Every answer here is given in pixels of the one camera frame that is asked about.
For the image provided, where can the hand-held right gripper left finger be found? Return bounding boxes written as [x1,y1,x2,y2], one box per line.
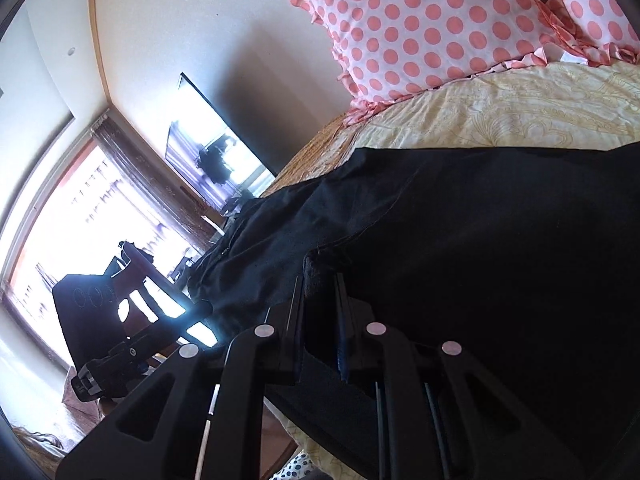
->
[55,272,307,480]

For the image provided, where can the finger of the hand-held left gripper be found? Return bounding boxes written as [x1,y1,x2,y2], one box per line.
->
[97,337,156,383]

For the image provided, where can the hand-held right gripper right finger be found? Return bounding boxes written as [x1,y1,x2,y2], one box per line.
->
[334,272,581,480]

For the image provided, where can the black pants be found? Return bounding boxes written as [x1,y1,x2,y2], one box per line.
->
[187,146,640,480]

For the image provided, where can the black chair backrest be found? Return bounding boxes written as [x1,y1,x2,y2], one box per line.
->
[51,272,128,361]

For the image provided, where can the wooden chair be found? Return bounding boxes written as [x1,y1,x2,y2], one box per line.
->
[107,242,221,346]

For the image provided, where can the white dark-spotted cloth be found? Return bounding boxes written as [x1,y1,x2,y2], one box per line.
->
[270,452,321,480]

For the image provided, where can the bright window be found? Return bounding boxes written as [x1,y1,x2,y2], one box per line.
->
[5,137,201,371]

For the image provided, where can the brown curtain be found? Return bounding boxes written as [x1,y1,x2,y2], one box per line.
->
[92,115,226,251]

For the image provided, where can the yellow patterned blanket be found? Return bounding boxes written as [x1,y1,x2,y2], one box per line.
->
[270,60,640,480]

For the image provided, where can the pink polka dot pillow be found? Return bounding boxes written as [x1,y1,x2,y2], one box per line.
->
[525,0,640,67]
[272,0,553,113]

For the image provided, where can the wall-mounted television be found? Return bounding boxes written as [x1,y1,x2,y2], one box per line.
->
[165,72,278,213]

